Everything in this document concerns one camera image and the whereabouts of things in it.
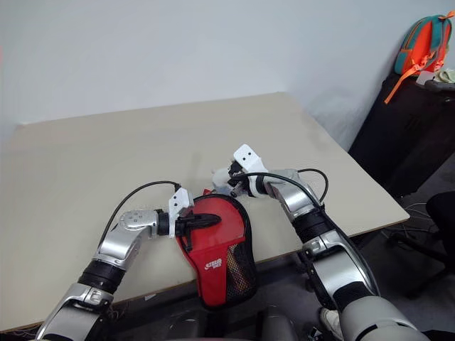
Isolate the white shoe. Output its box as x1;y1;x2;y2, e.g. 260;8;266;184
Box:
319;306;344;340

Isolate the red black paddle case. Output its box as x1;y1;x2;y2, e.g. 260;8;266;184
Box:
175;193;259;312

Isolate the small white box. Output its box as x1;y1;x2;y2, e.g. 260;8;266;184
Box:
416;70;436;87

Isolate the thin floor cable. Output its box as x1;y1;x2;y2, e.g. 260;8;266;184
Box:
400;201;442;236

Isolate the teal orange backpack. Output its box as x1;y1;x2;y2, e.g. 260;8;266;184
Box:
383;10;455;105

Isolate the grey rounded shape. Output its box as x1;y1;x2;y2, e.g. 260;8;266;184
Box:
261;305;300;341

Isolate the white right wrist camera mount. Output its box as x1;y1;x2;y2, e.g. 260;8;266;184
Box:
232;144;268;198

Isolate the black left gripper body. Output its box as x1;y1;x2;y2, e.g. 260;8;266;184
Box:
176;208;196;253

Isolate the black office chair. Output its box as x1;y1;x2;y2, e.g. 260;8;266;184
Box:
386;190;455;299

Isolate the white soft zipper pull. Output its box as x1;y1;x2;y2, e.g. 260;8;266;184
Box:
209;168;232;195

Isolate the pale green cloth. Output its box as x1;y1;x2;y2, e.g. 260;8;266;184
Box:
434;68;455;85

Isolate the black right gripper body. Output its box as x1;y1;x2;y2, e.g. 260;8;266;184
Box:
227;161;252;197

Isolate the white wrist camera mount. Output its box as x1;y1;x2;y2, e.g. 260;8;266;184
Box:
232;144;268;198
168;188;196;239

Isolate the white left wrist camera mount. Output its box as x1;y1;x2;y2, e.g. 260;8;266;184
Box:
168;188;196;239

